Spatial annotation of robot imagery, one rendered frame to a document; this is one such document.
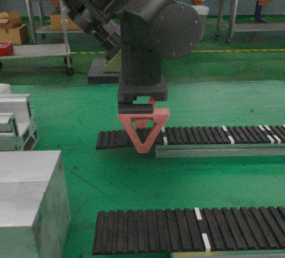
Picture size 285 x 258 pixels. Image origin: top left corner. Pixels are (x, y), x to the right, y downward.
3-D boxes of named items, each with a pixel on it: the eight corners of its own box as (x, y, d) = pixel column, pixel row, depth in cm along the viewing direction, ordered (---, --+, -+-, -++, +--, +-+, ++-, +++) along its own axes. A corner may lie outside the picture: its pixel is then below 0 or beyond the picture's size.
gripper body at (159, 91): (118, 105, 37) (116, 48, 34) (120, 80, 46) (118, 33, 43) (168, 105, 38) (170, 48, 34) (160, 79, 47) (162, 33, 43)
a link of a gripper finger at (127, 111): (119, 161, 40) (116, 100, 36) (121, 136, 46) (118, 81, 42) (167, 160, 40) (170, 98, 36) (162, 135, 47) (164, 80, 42)
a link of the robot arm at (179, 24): (114, -70, 34) (64, -14, 34) (155, -89, 24) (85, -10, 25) (172, 8, 40) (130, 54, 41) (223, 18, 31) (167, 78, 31)
